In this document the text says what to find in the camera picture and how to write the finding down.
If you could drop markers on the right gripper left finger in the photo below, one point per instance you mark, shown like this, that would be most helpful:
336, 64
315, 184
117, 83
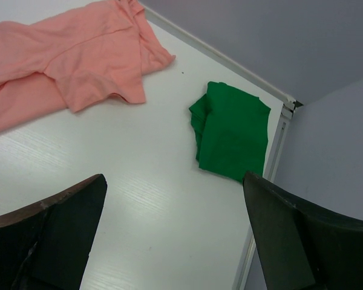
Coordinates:
46, 245

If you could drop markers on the aluminium table edge rail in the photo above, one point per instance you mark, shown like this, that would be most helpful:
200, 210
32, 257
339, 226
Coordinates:
205, 236

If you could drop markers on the pink t-shirt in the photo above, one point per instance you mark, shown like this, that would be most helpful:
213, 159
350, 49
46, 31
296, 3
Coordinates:
76, 59

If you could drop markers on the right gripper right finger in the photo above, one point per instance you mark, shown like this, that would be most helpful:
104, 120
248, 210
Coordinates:
302, 245

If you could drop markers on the green t-shirt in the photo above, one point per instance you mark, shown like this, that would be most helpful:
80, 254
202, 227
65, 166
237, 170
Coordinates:
231, 131

